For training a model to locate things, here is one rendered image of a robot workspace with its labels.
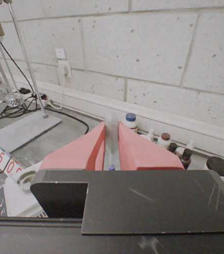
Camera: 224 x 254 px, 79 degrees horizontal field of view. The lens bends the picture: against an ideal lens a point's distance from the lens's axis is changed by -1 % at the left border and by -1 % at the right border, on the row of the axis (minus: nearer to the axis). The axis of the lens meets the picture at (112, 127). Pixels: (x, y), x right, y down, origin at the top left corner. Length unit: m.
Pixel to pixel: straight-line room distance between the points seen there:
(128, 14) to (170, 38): 0.17
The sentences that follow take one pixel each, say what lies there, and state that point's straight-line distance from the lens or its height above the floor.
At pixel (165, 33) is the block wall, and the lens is 0.57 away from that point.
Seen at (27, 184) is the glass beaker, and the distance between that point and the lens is 0.37.
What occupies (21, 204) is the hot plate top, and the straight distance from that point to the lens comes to 0.40.
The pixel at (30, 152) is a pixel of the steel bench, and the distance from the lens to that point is 0.65.
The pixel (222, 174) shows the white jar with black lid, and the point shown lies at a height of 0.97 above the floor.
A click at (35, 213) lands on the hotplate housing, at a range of 0.41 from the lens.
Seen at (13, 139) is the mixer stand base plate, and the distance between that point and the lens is 0.74.
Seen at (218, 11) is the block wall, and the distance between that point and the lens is 0.56.
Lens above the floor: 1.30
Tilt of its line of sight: 36 degrees down
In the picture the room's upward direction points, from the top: straight up
